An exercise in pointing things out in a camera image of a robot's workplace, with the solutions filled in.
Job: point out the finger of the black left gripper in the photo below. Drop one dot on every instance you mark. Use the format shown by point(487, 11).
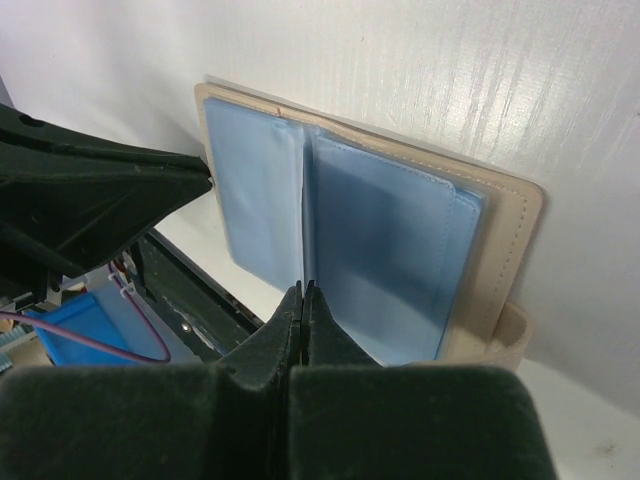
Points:
point(71, 202)

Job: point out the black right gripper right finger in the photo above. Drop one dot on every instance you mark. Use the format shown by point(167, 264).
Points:
point(362, 421)

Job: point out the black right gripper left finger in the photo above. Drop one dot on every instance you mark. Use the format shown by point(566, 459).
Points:
point(217, 420)

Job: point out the blue plastic bin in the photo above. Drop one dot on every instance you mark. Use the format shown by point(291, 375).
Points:
point(99, 330)

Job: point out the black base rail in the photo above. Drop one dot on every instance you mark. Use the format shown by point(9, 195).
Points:
point(208, 319)

